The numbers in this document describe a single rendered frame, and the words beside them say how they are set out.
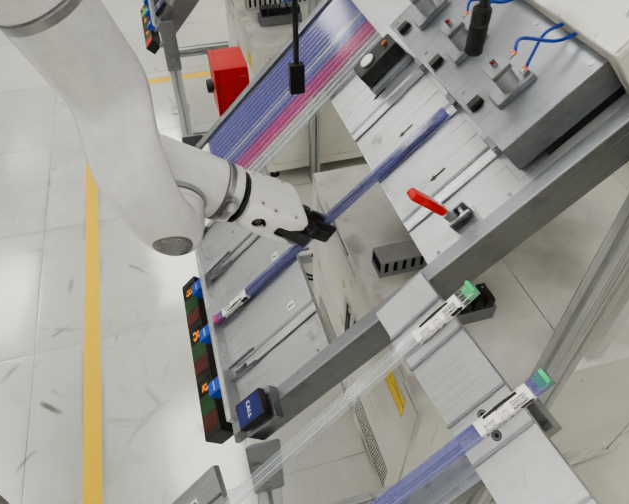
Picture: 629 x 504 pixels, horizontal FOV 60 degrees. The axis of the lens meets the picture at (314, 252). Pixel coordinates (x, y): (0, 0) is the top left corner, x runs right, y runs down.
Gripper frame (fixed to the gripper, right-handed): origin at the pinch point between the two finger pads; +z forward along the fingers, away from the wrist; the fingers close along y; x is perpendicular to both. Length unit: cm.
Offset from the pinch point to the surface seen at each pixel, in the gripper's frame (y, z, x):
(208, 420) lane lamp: -14.2, -3.7, 33.5
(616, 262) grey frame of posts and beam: -24.4, 21.9, -25.1
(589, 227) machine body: 11, 73, -18
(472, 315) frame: -6.0, 39.0, 3.4
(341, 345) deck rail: -20.5, -0.9, 3.7
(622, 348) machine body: -19, 61, -9
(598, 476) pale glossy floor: -24, 112, 30
